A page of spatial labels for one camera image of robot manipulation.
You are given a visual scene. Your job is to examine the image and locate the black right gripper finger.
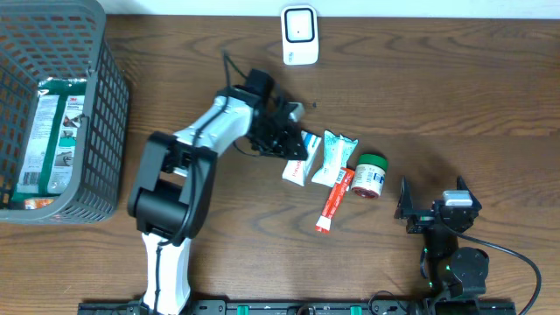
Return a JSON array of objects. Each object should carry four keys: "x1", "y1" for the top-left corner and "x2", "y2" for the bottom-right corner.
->
[
  {"x1": 394, "y1": 177, "x2": 414, "y2": 219},
  {"x1": 456, "y1": 176, "x2": 469, "y2": 191}
]

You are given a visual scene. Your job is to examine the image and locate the green lid white jar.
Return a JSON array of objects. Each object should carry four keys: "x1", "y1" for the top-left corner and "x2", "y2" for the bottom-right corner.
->
[{"x1": 351, "y1": 154, "x2": 389, "y2": 199}]

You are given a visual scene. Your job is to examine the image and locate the white toothpaste box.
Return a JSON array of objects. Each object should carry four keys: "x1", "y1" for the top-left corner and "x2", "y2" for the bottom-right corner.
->
[{"x1": 282, "y1": 130, "x2": 322, "y2": 186}]

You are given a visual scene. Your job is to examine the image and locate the light green wipes packet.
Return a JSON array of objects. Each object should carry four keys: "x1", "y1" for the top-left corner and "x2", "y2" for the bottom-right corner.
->
[{"x1": 311, "y1": 130, "x2": 359, "y2": 187}]

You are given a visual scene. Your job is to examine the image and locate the red white sachet stick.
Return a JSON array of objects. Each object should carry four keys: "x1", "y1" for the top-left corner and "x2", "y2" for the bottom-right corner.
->
[{"x1": 315, "y1": 168, "x2": 354, "y2": 234}]

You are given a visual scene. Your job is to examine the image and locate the orange Kleenex tissue pack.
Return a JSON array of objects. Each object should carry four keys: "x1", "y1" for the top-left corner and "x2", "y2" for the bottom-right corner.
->
[{"x1": 24, "y1": 197, "x2": 56, "y2": 210}]

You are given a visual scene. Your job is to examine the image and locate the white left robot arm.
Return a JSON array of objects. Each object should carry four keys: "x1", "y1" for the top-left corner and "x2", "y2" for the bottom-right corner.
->
[{"x1": 127, "y1": 69, "x2": 308, "y2": 314}]

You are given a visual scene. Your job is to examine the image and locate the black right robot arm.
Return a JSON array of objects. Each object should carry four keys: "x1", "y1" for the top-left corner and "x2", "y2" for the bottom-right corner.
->
[{"x1": 395, "y1": 177, "x2": 489, "y2": 300}]

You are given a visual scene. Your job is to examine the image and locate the white barcode scanner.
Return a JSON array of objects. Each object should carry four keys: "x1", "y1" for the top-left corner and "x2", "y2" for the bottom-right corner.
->
[{"x1": 280, "y1": 4, "x2": 319, "y2": 66}]

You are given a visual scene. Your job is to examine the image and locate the green white 3M package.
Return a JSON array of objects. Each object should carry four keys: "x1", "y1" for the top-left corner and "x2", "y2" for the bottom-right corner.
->
[{"x1": 11, "y1": 79, "x2": 88, "y2": 202}]

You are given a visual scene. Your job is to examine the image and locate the grey plastic mesh basket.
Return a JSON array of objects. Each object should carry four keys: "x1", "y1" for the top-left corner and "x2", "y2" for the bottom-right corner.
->
[{"x1": 1, "y1": 0, "x2": 130, "y2": 225}]

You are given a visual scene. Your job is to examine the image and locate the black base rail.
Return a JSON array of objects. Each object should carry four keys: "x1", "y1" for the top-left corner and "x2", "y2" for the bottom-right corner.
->
[{"x1": 77, "y1": 299, "x2": 515, "y2": 315}]

